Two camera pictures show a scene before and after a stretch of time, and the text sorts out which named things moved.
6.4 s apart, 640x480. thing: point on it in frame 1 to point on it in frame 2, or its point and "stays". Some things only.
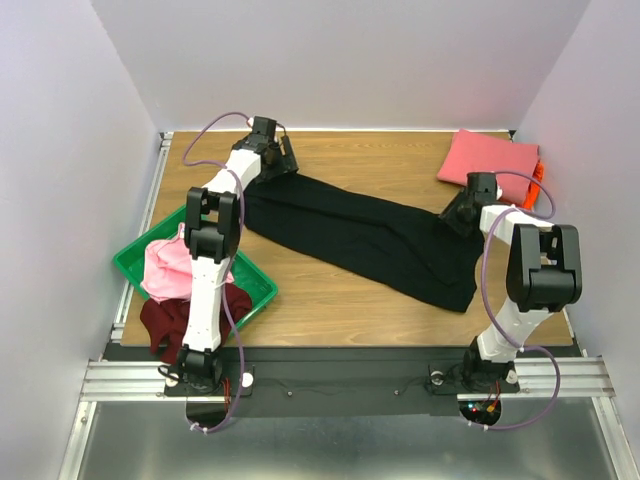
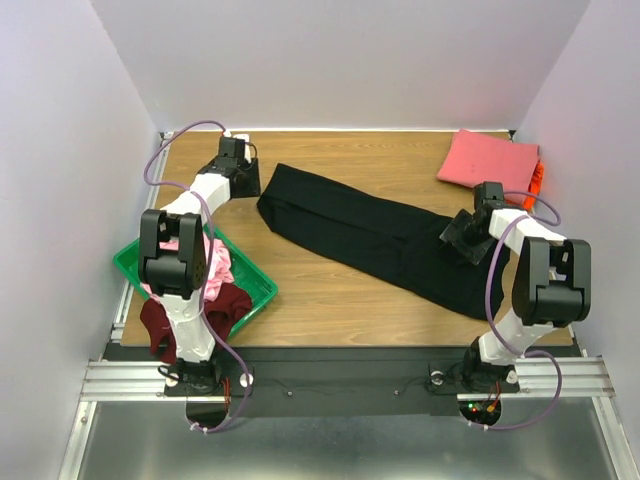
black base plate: (337, 382) stays
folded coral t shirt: (513, 163) stays
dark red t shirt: (165, 321) stays
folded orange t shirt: (533, 190) stays
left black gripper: (287, 163) to (254, 189)
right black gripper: (458, 215) to (464, 240)
